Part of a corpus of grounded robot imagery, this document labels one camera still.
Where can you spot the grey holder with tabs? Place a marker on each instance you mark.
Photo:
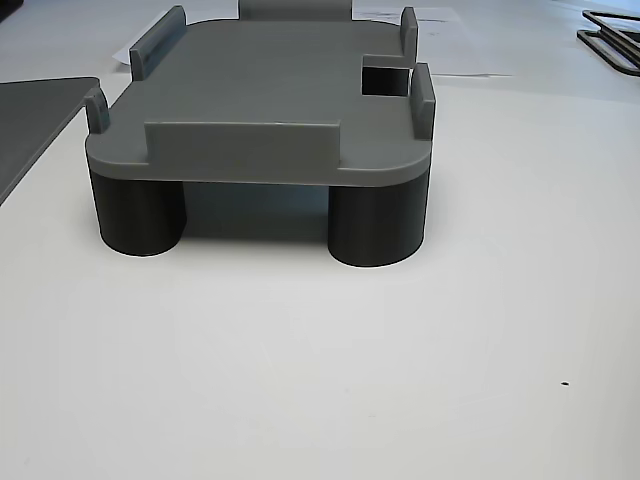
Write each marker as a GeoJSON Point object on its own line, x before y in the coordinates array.
{"type": "Point", "coordinates": [260, 90]}

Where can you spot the white paper sheet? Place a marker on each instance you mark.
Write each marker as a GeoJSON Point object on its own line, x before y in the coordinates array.
{"type": "Point", "coordinates": [450, 45]}

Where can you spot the grey flat mat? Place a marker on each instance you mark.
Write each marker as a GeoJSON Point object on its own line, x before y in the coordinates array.
{"type": "Point", "coordinates": [30, 115]}

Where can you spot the thin rectangular gasket frame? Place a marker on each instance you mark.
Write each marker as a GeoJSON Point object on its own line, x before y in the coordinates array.
{"type": "Point", "coordinates": [610, 15]}
{"type": "Point", "coordinates": [597, 49]}

